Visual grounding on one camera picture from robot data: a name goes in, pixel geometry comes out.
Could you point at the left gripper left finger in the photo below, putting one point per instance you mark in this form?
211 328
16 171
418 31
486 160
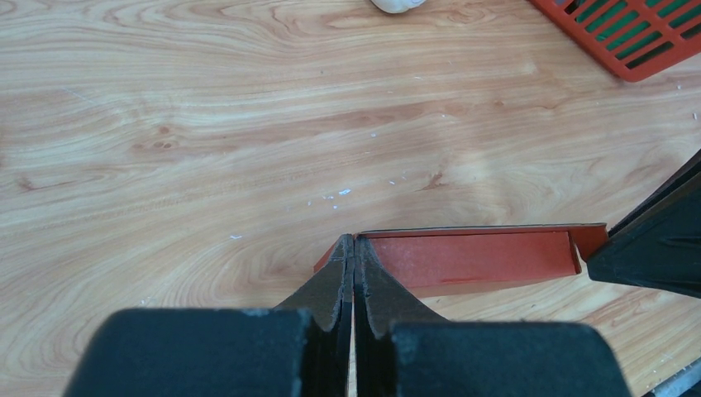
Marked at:
300 347

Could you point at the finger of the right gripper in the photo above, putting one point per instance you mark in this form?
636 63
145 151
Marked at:
657 245

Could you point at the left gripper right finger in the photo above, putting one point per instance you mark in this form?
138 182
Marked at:
404 348

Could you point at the red plastic shopping basket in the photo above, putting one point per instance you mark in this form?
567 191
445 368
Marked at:
632 39

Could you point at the napa cabbage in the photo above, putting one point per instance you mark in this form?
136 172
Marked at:
396 6

